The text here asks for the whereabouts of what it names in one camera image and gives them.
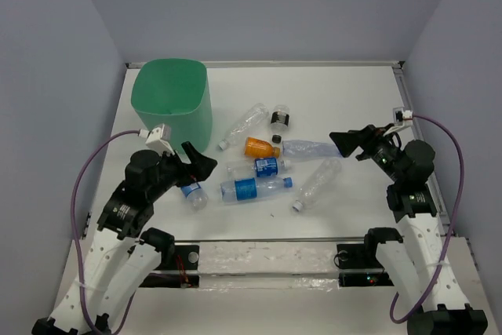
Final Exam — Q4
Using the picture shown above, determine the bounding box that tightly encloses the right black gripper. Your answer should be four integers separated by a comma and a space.
329, 122, 405, 184

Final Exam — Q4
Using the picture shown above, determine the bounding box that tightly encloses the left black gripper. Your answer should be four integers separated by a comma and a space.
149, 140, 217, 199

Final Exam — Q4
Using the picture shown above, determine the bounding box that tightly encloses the small blue cap bottle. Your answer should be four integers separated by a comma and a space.
180, 183, 208, 210

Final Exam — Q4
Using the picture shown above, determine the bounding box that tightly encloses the crushed clear bottle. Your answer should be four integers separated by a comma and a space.
282, 140, 342, 159

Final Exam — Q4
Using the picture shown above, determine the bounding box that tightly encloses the orange juice bottle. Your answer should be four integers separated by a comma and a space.
244, 137, 281, 158

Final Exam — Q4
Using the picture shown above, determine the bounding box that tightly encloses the blue label bottle white cap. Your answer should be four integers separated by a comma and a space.
226, 157, 292, 180

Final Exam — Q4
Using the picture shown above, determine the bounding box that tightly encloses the small bottle black label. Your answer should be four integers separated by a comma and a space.
270, 104, 289, 133

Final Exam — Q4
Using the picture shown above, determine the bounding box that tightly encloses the clear bottle white cap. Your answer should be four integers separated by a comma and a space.
218, 103, 269, 151

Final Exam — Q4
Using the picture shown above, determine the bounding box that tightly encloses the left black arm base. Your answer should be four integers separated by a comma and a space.
140, 244, 200, 289

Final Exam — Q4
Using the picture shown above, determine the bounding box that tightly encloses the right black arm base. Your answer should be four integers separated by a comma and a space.
333, 243, 393, 288

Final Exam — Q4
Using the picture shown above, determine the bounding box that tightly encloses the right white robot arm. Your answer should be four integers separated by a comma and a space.
329, 125, 488, 334

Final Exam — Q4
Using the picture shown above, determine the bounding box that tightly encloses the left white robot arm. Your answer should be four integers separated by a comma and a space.
31, 141, 217, 334

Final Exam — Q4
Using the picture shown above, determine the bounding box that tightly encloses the green plastic bin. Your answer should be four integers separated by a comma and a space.
131, 58, 213, 152

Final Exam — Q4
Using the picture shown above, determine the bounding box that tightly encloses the black bottle cap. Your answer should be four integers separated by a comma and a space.
272, 134, 282, 144

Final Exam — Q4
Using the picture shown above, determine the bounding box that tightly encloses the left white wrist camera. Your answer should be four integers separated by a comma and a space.
146, 124, 174, 155

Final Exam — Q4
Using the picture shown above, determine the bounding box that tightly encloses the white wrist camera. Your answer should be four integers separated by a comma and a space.
146, 124, 174, 155
392, 107, 413, 126

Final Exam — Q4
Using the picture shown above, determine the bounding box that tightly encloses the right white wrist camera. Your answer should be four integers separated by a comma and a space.
392, 107, 413, 126

